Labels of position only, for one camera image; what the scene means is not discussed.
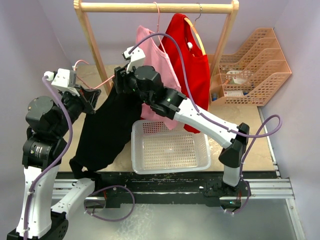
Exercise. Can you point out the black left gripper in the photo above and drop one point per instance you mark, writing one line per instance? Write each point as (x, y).
(88, 98)

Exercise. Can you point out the pink t shirt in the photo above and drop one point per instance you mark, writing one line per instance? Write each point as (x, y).
(160, 60)

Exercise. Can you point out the white box with red logo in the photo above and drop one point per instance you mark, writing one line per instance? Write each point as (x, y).
(233, 93)

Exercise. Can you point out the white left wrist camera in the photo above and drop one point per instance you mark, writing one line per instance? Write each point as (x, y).
(63, 80)

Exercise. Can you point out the aluminium rail frame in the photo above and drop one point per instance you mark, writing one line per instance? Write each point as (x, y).
(197, 188)

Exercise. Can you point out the wooden clothes rack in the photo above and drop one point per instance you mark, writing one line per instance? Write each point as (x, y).
(82, 8)

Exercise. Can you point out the white plastic basket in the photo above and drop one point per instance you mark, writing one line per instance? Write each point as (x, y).
(155, 149)

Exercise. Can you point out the pink wire hanger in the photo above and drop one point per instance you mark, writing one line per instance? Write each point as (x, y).
(74, 67)
(158, 26)

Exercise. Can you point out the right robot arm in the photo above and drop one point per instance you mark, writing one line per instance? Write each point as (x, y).
(145, 83)

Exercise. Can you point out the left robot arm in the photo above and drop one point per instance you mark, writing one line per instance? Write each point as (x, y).
(41, 158)

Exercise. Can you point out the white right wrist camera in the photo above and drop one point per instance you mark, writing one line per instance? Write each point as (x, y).
(135, 58)

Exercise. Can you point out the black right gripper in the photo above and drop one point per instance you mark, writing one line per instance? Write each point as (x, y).
(121, 75)

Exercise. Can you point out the peach plastic file organizer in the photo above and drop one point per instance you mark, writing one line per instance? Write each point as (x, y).
(258, 68)

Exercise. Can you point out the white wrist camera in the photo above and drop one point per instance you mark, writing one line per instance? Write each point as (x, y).
(135, 58)
(63, 80)

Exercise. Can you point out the wooden hanger with metal hook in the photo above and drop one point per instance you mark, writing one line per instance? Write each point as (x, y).
(193, 28)

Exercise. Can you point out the black t shirt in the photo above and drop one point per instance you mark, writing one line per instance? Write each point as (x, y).
(105, 133)

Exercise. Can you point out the red t shirt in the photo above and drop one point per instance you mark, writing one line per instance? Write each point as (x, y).
(196, 64)

